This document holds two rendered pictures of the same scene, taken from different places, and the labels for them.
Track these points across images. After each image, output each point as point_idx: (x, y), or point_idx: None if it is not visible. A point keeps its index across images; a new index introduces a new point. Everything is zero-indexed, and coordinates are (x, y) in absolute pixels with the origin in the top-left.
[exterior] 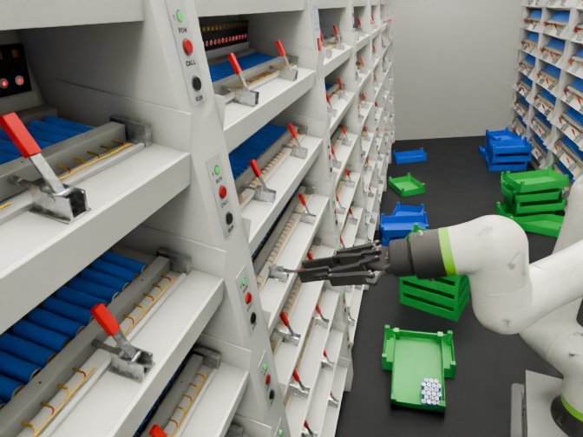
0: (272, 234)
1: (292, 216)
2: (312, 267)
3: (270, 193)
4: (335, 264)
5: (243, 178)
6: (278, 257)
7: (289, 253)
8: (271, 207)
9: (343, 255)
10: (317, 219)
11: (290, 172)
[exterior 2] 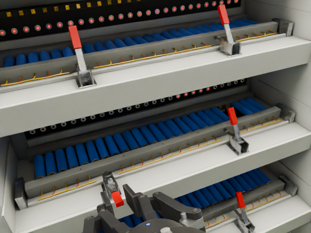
0: (159, 142)
1: (226, 136)
2: (127, 198)
3: (77, 73)
4: (141, 210)
5: (89, 54)
6: (141, 169)
7: (159, 172)
8: (73, 91)
9: (144, 202)
10: (253, 151)
11: (179, 65)
